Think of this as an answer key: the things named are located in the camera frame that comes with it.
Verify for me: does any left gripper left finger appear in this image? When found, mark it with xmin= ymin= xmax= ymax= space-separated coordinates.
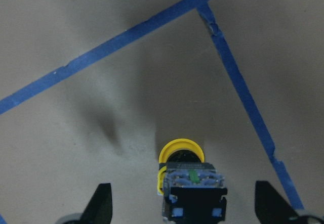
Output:
xmin=81 ymin=183 xmax=112 ymax=223

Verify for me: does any brown paper table cover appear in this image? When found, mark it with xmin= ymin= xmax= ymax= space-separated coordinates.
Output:
xmin=1 ymin=0 xmax=323 ymax=223

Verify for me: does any yellow push button switch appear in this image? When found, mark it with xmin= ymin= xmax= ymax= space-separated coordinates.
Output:
xmin=157 ymin=138 xmax=228 ymax=223

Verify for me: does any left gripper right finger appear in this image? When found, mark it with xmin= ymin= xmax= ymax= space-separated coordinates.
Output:
xmin=254 ymin=181 xmax=299 ymax=224

